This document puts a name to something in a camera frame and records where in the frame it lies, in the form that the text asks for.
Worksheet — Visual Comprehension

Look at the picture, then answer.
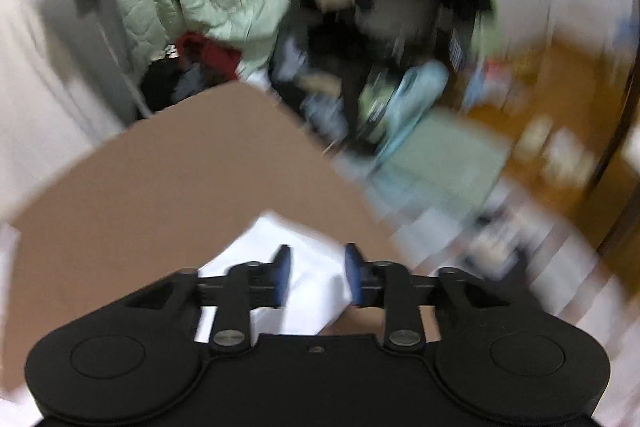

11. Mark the light blue cloth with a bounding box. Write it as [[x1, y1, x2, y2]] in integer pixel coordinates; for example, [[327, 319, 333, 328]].
[[375, 59, 451, 158]]

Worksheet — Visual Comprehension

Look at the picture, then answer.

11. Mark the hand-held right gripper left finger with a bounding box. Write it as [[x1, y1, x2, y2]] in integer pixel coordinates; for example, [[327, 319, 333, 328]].
[[122, 245, 292, 354]]

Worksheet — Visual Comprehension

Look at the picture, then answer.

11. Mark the pale green mat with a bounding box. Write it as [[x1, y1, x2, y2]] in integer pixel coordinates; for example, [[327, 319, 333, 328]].
[[385, 112, 511, 212]]

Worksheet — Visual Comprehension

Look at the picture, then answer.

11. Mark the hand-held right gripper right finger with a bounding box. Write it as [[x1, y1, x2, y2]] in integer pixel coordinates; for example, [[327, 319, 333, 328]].
[[344, 243, 516, 352]]

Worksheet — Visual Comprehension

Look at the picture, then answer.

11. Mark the red garment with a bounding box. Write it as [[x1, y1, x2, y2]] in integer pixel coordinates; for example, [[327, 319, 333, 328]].
[[175, 32, 243, 82]]

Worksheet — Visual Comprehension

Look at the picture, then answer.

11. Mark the brown bed sheet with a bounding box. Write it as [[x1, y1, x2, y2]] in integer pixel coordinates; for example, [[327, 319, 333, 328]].
[[0, 82, 411, 403]]

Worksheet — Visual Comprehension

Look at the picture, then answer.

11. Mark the white t-shirt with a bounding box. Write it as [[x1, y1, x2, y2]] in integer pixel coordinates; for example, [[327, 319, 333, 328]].
[[192, 209, 381, 343]]

